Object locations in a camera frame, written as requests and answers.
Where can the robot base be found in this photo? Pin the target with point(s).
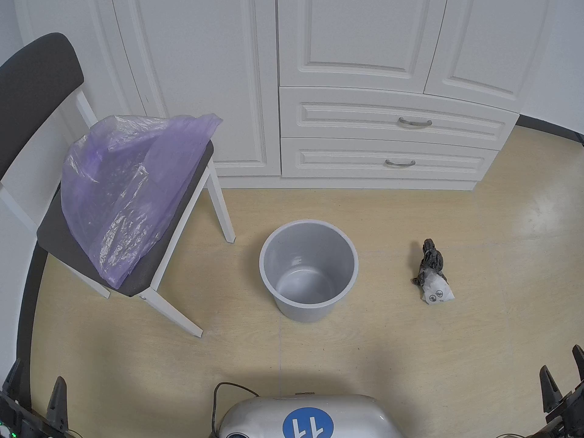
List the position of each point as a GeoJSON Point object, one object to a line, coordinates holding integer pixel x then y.
{"type": "Point", "coordinates": [356, 415]}

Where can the white wardrobe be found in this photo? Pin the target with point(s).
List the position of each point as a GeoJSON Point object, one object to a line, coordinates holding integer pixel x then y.
{"type": "Point", "coordinates": [356, 25]}

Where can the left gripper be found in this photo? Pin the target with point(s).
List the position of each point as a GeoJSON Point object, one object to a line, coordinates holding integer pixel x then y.
{"type": "Point", "coordinates": [27, 422]}

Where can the purple plastic bag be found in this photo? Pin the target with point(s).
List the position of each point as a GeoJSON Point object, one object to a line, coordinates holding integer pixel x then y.
{"type": "Point", "coordinates": [118, 190]}

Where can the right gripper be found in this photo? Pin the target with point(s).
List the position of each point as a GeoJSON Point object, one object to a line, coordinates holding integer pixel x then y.
{"type": "Point", "coordinates": [572, 413]}

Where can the white chair dark grey seat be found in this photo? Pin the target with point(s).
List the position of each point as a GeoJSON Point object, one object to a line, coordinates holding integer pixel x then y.
{"type": "Point", "coordinates": [27, 89]}

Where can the black and white wrapper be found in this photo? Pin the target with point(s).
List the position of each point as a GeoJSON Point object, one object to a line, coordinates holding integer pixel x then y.
{"type": "Point", "coordinates": [435, 290]}

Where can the pale grey trash bin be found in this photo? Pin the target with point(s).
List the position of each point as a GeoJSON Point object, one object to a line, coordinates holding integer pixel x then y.
{"type": "Point", "coordinates": [301, 310]}

